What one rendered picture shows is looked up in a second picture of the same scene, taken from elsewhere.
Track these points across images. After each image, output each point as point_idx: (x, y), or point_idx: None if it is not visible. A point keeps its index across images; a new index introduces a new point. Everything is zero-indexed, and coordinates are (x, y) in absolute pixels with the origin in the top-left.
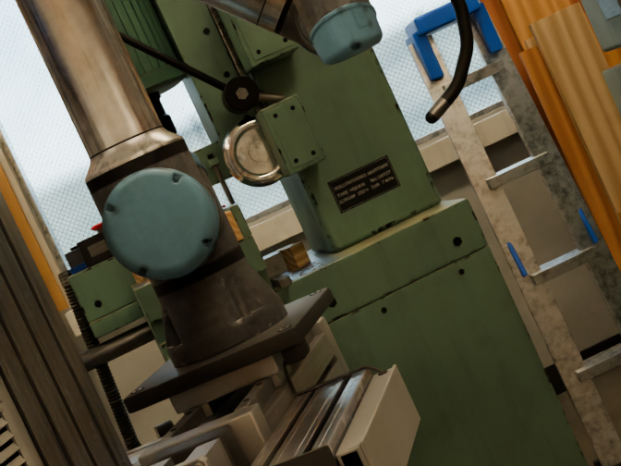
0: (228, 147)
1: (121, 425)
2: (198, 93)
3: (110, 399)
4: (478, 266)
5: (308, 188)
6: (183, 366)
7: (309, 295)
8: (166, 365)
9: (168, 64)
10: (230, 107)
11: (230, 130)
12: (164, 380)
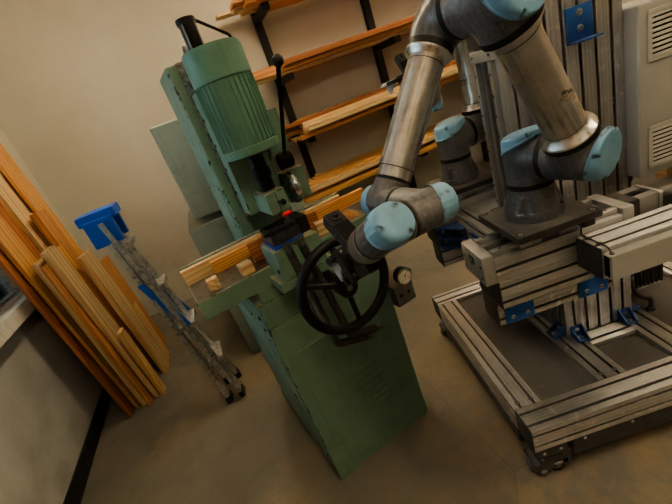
0: (297, 179)
1: (346, 320)
2: (267, 157)
3: (339, 306)
4: None
5: (292, 210)
6: (479, 175)
7: (428, 183)
8: (467, 184)
9: (284, 132)
10: (292, 162)
11: (291, 173)
12: (491, 172)
